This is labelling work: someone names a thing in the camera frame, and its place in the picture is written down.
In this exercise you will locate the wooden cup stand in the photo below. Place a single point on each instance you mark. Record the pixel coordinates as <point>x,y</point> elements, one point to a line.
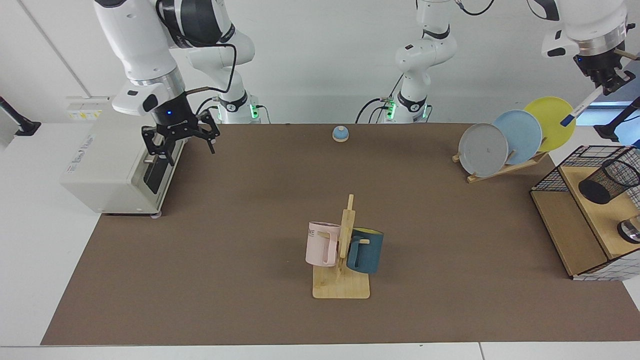
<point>345,287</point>

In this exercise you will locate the yellow plate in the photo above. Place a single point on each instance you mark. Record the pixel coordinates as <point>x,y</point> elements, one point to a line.
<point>552,120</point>

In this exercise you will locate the black mesh pen holder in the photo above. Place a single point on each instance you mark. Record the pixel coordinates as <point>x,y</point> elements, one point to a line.
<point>600,187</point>

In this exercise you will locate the light blue plate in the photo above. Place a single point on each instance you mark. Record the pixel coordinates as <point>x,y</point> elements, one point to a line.
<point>525,135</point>

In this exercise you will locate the dark teal cup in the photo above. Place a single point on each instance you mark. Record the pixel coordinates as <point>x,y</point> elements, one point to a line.
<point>367,255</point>

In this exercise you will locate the wooden plate rack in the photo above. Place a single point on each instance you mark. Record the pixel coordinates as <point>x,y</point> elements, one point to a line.
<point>500,171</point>

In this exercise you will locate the black camera stand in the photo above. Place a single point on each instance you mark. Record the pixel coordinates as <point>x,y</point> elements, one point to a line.
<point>617,122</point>
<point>17,122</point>

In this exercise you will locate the white marker with blue cap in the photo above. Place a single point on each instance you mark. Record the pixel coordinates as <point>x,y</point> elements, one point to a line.
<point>580,107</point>

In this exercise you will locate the small blue round thing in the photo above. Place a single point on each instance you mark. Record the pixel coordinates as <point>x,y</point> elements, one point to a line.
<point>340,133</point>

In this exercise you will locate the white box with yellow labels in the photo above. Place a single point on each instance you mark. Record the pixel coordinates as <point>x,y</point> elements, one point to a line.
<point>85,109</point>

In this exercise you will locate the pink cup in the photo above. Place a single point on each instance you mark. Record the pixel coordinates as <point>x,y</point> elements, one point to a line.
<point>317,247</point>

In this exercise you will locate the brown table cloth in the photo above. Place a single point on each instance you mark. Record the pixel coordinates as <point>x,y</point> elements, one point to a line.
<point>250,300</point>

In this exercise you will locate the pale toaster oven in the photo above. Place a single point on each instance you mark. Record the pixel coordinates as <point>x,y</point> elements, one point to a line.
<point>105,170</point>

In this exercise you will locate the grey plate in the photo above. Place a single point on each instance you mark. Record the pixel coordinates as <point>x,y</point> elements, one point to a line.
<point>482,152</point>

